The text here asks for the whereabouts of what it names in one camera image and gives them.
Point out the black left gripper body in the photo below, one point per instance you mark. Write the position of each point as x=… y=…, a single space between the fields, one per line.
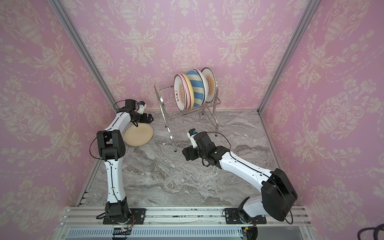
x=141 y=118

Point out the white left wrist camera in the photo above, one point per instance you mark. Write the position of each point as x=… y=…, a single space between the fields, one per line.
x=142 y=106

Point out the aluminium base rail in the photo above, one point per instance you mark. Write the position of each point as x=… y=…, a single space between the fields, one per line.
x=183 y=223

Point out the black white floral plate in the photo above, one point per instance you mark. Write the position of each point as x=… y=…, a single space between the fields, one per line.
x=205 y=85

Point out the blue white striped plate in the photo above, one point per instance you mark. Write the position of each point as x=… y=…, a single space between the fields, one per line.
x=198 y=88

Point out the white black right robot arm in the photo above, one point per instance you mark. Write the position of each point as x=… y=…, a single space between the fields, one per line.
x=277 y=193

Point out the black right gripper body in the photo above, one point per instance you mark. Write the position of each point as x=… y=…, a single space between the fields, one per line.
x=189 y=153

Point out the pink plate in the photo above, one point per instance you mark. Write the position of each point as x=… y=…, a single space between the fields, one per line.
x=187 y=92

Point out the orange sunburst plate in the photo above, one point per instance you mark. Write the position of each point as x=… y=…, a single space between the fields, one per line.
x=180 y=92
x=212 y=84

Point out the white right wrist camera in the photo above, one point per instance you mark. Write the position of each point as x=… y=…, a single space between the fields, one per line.
x=191 y=134

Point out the left aluminium corner post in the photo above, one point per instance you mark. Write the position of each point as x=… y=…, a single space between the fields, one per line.
x=75 y=36

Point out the chrome two-tier dish rack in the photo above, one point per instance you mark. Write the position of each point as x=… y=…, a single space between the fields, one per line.
x=178 y=123

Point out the right aluminium corner post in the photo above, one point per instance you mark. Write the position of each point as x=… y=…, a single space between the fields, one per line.
x=295 y=40

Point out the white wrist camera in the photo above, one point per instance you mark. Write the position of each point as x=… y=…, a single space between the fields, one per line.
x=142 y=106
x=191 y=134

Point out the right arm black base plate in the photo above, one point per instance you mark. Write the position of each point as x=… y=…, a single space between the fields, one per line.
x=235 y=217

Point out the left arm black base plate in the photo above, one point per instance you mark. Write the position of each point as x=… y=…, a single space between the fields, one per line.
x=138 y=218

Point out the aluminium corner post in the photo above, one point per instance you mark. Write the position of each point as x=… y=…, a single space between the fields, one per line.
x=295 y=40
x=75 y=36

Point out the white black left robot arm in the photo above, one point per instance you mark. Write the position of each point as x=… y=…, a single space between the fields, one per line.
x=112 y=149

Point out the yellow plate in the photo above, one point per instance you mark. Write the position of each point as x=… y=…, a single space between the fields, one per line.
x=191 y=91

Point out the small circuit board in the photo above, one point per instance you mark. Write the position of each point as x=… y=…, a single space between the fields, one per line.
x=121 y=232

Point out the cream plate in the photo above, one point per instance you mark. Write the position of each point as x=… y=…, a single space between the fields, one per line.
x=138 y=136

